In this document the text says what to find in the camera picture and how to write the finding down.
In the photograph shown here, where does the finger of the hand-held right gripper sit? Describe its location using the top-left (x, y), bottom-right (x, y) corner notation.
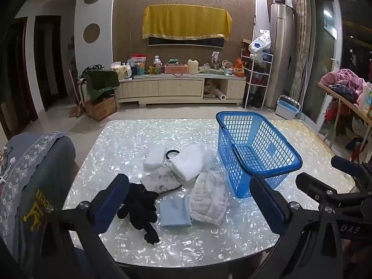
top-left (331, 155), bottom-right (372, 182)
top-left (295, 172), bottom-right (372, 210)

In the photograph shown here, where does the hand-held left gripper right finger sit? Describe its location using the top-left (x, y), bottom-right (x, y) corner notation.
top-left (249, 175), bottom-right (343, 279)

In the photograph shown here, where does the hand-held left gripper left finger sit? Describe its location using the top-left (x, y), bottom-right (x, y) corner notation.
top-left (43, 173), bottom-right (130, 279)

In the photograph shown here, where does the pair of black gloves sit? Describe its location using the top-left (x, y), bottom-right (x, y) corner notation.
top-left (117, 183), bottom-right (160, 245)

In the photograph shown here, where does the grey fluffy cloth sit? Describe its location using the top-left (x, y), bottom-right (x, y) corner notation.
top-left (140, 164), bottom-right (183, 194)

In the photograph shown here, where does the white quilted cloth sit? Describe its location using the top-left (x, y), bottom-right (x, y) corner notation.
top-left (188, 171), bottom-right (230, 226)

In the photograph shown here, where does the blue plastic basket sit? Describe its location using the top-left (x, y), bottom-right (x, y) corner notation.
top-left (216, 111), bottom-right (303, 199)

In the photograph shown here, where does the white folded cloth block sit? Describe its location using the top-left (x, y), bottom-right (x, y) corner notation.
top-left (143, 145), bottom-right (167, 169)

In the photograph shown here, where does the light blue folded cloth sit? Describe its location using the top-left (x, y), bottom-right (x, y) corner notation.
top-left (160, 199), bottom-right (193, 228)

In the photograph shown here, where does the wooden side table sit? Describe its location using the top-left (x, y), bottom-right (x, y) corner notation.
top-left (315, 81), bottom-right (372, 163)

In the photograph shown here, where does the white and blue package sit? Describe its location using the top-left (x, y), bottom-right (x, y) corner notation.
top-left (357, 82), bottom-right (372, 117)

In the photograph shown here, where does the blue and white storage box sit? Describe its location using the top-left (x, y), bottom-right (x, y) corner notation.
top-left (275, 95), bottom-right (300, 120)

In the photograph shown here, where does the white fluffy towel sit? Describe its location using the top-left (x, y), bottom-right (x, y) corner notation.
top-left (168, 144), bottom-right (210, 181)

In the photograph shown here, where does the pink clothes pile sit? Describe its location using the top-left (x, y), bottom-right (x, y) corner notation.
top-left (320, 69), bottom-right (367, 93)

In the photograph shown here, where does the brown cardboard box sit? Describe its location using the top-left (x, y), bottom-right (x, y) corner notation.
top-left (84, 96), bottom-right (117, 122)

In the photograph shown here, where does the broom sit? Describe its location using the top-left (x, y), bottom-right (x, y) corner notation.
top-left (69, 70), bottom-right (83, 118)

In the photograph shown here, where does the glass sliding door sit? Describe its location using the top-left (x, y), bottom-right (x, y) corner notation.
top-left (301, 0), bottom-right (343, 125)

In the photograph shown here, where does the dark green bag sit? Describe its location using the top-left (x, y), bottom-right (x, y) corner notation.
top-left (84, 70), bottom-right (120, 99)

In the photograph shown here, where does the patterned beige curtain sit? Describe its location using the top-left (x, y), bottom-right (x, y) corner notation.
top-left (288, 0), bottom-right (313, 105)

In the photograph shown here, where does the white metal shelf rack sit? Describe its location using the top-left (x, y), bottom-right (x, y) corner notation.
top-left (244, 51), bottom-right (274, 109)

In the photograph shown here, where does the cream television cabinet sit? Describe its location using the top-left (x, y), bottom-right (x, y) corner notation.
top-left (116, 74), bottom-right (247, 106)

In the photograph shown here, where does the yellow and white tissue pack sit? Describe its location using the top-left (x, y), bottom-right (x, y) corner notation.
top-left (111, 62), bottom-right (133, 80)

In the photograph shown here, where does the silver refrigerator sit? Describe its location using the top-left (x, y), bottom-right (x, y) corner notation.
top-left (266, 3), bottom-right (294, 109)

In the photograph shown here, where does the orange bag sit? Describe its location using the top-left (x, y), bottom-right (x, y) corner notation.
top-left (234, 58), bottom-right (245, 77)

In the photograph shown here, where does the white plastic bag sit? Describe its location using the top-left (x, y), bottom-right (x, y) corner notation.
top-left (249, 30), bottom-right (272, 54)

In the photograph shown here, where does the pink box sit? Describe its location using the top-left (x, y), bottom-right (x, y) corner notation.
top-left (164, 64), bottom-right (188, 74)

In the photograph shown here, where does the dark wooden door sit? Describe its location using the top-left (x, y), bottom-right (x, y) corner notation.
top-left (33, 16), bottom-right (67, 111)

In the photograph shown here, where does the black television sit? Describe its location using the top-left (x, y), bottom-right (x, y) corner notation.
top-left (148, 34), bottom-right (226, 48)

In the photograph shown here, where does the yellow cloth cover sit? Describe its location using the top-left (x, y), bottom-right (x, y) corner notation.
top-left (142, 5), bottom-right (233, 41)

